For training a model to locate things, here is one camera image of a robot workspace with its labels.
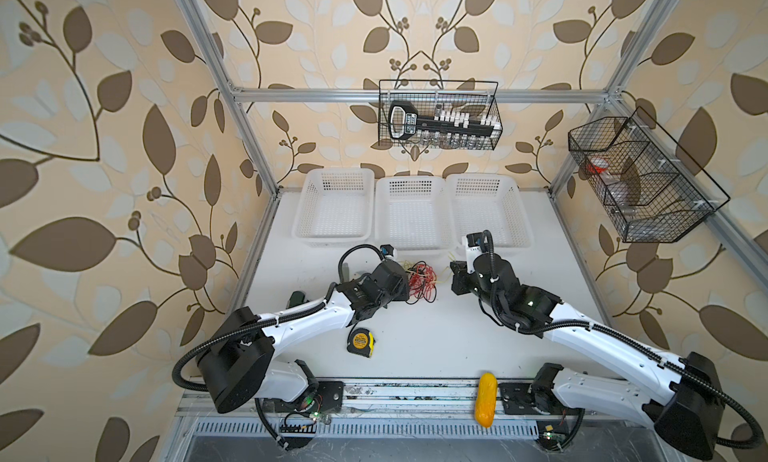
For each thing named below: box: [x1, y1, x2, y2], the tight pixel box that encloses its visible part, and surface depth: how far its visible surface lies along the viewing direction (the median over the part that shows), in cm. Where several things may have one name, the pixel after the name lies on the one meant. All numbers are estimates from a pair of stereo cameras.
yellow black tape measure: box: [347, 328, 376, 358], surface depth 82 cm
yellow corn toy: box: [474, 372, 498, 428], surface depth 73 cm
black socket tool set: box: [388, 100, 502, 148], surface depth 86 cm
